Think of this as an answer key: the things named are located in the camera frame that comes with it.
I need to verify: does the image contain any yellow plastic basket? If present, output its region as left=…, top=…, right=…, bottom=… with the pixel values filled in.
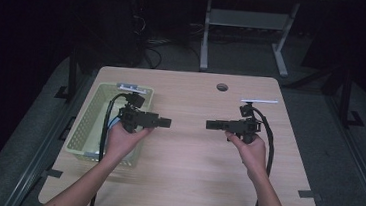
left=63, top=78, right=155, bottom=168

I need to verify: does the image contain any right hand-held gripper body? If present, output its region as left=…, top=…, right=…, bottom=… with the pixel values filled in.
left=219, top=94, right=279, bottom=147

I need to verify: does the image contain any person's left hand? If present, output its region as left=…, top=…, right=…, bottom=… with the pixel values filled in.
left=102, top=120, right=155, bottom=168

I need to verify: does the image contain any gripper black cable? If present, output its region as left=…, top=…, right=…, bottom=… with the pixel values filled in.
left=89, top=90, right=137, bottom=206
left=242, top=106, right=279, bottom=206

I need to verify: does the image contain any bundle of floor cables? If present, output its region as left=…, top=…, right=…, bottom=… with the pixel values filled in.
left=136, top=33, right=205, bottom=74

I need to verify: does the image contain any grey table cable grommet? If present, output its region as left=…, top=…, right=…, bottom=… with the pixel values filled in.
left=215, top=82, right=230, bottom=93

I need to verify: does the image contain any grey metal desk frame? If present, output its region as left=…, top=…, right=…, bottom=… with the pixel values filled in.
left=198, top=0, right=302, bottom=80

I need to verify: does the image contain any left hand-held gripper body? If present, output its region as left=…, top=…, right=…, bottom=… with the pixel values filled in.
left=112, top=82, right=162, bottom=137

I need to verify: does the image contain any grey aluminium floor rail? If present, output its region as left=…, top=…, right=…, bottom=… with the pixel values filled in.
left=3, top=67, right=89, bottom=206
left=315, top=94, right=366, bottom=206

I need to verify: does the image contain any black tape strip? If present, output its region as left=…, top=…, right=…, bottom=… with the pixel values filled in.
left=297, top=189, right=324, bottom=201
left=40, top=167, right=65, bottom=180

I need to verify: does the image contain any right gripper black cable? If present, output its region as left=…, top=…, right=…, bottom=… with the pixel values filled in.
left=242, top=106, right=279, bottom=206

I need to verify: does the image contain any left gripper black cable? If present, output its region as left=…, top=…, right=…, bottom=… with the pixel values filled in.
left=89, top=90, right=137, bottom=206

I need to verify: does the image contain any black metal stand post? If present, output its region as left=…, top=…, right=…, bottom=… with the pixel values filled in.
left=54, top=42, right=83, bottom=104
left=336, top=66, right=366, bottom=131

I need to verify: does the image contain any person's right hand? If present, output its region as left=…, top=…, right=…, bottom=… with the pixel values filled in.
left=221, top=130, right=270, bottom=182

